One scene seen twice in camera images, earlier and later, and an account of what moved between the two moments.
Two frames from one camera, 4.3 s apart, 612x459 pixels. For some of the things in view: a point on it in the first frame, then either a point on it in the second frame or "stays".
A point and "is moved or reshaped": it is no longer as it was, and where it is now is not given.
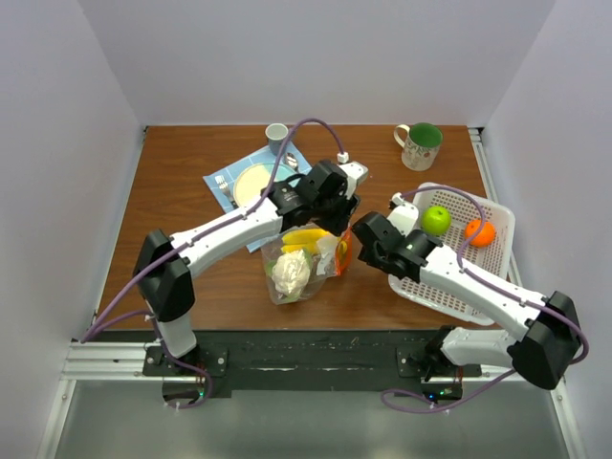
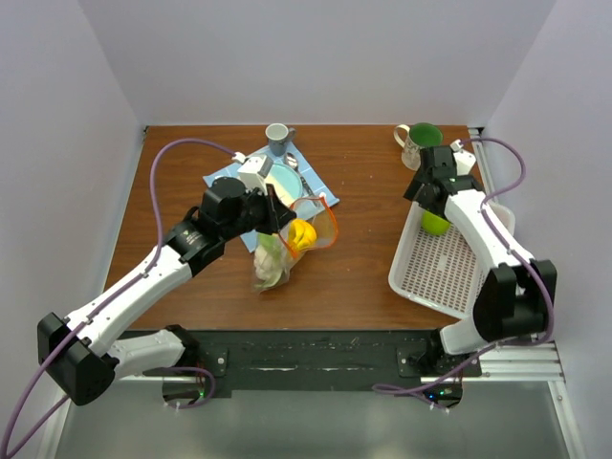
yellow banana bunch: [302, 240] is moved or reshaped
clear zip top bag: [298, 260] is moved or reshaped
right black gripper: [368, 256] -> [415, 191]
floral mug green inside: [421, 146] stays
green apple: [435, 220] stays
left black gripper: [339, 223] -> [277, 213]
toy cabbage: [290, 273] -> [271, 263]
